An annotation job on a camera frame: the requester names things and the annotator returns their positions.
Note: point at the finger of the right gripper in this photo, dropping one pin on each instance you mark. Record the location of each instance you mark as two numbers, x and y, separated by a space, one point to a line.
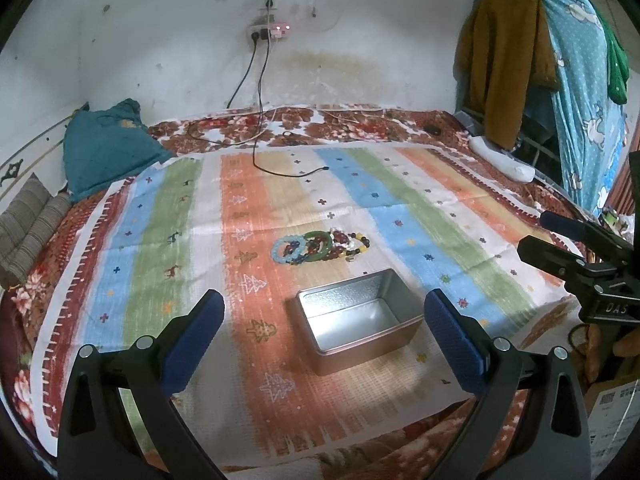
553 260
595 237

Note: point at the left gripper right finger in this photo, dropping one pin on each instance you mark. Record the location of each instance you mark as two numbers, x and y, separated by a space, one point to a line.
550 440

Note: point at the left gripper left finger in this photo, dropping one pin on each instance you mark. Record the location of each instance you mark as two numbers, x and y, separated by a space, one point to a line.
95 438

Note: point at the green jade bangle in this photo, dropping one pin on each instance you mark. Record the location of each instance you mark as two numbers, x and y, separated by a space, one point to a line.
318 244

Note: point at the blue patterned hanging cloth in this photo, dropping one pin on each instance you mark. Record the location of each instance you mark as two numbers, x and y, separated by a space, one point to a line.
588 108

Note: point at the small black object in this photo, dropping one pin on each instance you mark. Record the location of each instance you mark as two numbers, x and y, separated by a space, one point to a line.
432 130

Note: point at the mustard hanging garment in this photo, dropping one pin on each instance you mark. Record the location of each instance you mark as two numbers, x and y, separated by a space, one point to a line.
504 48

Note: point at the brown striped cushion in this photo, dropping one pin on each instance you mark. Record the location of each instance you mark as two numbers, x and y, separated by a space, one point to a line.
30 220

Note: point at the silver metal tin box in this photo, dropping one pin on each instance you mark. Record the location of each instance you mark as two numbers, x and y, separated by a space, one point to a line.
351 322

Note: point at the striped colourful mat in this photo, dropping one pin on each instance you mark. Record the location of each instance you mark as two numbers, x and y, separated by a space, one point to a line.
234 222

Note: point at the teal pillow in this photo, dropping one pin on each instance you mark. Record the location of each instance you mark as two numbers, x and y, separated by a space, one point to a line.
101 147

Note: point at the wall power strip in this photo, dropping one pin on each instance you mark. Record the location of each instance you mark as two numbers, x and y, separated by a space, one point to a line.
273 31

